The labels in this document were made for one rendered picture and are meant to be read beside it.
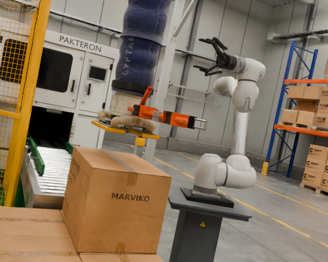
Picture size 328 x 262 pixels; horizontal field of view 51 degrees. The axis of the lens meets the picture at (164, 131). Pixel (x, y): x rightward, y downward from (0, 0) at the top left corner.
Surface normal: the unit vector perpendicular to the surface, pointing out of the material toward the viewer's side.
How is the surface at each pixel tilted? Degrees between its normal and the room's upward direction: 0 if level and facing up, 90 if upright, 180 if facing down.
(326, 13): 90
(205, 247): 90
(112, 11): 90
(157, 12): 75
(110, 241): 90
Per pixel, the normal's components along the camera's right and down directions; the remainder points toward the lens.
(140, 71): 0.24, -0.14
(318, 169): -0.88, -0.11
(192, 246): 0.09, 0.07
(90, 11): 0.42, 0.13
